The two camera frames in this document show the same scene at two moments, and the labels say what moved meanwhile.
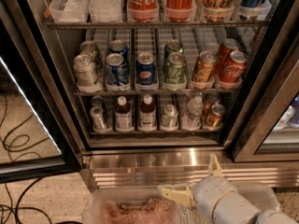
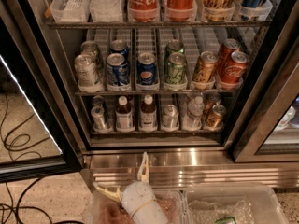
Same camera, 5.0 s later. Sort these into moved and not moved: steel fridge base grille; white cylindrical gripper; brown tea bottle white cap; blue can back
Moved: white cylindrical gripper
Not moved: steel fridge base grille; blue can back; brown tea bottle white cap
